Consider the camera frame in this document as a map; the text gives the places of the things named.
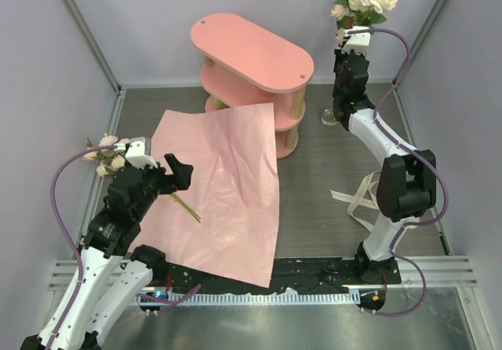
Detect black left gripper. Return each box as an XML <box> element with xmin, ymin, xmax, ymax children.
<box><xmin>134</xmin><ymin>152</ymin><xmax>193</xmax><ymax>218</ymax></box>

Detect cream ribbon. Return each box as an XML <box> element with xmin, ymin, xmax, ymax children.
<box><xmin>329</xmin><ymin>171</ymin><xmax>420</xmax><ymax>232</ymax></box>

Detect pink three-tier shelf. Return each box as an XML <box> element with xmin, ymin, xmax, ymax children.
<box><xmin>190</xmin><ymin>13</ymin><xmax>315</xmax><ymax>159</ymax></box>

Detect clear glass vase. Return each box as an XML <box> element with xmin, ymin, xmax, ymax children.
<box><xmin>321</xmin><ymin>108</ymin><xmax>338</xmax><ymax>126</ymax></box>

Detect small pale spray roses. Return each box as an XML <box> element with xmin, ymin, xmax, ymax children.
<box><xmin>83</xmin><ymin>133</ymin><xmax>202</xmax><ymax>222</ymax></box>

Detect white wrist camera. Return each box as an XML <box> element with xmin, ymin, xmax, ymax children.
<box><xmin>114</xmin><ymin>137</ymin><xmax>158</xmax><ymax>170</ymax></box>
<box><xmin>340</xmin><ymin>26</ymin><xmax>371</xmax><ymax>57</ymax></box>

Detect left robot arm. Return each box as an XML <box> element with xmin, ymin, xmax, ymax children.
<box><xmin>21</xmin><ymin>154</ymin><xmax>194</xmax><ymax>349</ymax></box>

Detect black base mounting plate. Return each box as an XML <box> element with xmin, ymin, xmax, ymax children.
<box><xmin>165</xmin><ymin>257</ymin><xmax>402</xmax><ymax>295</ymax></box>

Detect pink wrapping paper sheet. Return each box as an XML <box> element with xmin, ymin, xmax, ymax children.
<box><xmin>135</xmin><ymin>103</ymin><xmax>279</xmax><ymax>287</ymax></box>

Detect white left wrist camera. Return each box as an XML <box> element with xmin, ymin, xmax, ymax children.
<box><xmin>114</xmin><ymin>137</ymin><xmax>158</xmax><ymax>170</ymax></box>

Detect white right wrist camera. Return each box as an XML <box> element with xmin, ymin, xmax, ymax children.
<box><xmin>340</xmin><ymin>26</ymin><xmax>371</xmax><ymax>57</ymax></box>

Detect small peach spray roses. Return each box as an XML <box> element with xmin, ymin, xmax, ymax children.
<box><xmin>330</xmin><ymin>4</ymin><xmax>351</xmax><ymax>46</ymax></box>

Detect white slotted cable duct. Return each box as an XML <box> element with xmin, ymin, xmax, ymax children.
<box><xmin>133</xmin><ymin>291</ymin><xmax>362</xmax><ymax>307</ymax></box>

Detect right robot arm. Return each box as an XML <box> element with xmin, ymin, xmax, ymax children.
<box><xmin>333</xmin><ymin>48</ymin><xmax>436</xmax><ymax>283</ymax></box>

